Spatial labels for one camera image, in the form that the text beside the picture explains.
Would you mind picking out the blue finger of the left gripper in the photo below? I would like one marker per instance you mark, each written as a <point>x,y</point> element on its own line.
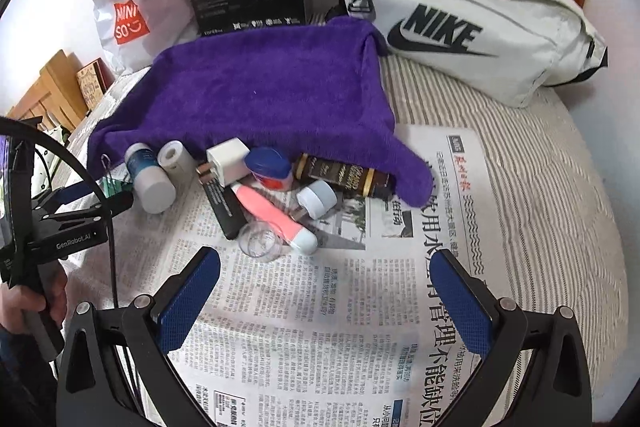
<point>66,195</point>

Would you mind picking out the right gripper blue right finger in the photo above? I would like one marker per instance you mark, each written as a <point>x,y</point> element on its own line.
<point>454,286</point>

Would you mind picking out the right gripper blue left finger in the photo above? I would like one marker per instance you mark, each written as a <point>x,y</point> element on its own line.
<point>182,296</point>

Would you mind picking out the green binder clip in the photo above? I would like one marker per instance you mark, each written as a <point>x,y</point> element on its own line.
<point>110,185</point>

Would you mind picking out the white blue bottle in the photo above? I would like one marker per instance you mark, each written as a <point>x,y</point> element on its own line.
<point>151,184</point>

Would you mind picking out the clear plastic cup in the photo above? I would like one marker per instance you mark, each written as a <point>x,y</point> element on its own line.
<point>260,241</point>

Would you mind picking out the white tape roll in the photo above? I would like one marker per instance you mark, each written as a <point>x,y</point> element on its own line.
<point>176,160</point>

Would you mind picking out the black rectangular stick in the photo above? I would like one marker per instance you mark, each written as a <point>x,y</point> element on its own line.
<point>226,206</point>

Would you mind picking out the pink white tube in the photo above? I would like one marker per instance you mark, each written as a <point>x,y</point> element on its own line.
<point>293,233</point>

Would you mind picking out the white charger plug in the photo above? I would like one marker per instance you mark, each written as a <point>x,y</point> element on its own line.
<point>227,161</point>

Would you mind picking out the dark brown gold tube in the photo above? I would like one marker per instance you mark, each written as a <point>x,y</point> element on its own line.
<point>346,178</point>

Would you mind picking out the blue lid small jar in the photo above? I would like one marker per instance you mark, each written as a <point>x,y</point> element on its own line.
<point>270,167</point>

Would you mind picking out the small white usb adapter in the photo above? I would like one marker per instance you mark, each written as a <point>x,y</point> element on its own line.
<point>314,201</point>

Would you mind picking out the person left hand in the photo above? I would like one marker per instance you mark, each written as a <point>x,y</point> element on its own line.
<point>19,299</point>

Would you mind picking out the wooden furniture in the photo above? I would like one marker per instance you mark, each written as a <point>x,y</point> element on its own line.
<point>55,96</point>

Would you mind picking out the newspaper sheet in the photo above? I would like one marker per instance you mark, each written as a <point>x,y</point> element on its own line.
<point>352,335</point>

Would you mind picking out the brown patterned book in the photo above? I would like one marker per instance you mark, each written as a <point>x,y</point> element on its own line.
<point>94,80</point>

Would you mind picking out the striped mattress cover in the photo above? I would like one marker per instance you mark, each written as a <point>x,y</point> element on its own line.
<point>557,231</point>

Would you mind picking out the white Miniso bag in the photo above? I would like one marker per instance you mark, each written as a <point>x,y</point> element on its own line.
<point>133,32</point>

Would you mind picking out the purple towel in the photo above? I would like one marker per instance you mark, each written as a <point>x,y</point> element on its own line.
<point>313,89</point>

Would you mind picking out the white Nike bag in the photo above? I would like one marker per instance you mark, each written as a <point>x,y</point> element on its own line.
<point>506,49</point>

